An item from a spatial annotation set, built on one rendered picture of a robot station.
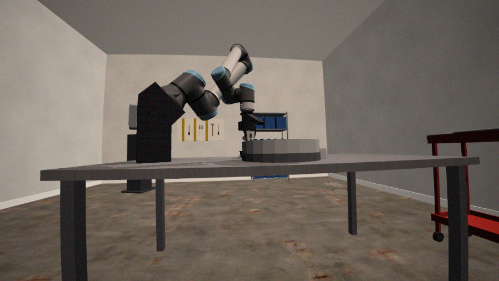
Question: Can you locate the white round turntable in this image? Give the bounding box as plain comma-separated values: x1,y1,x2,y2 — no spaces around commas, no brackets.
242,139,327,163

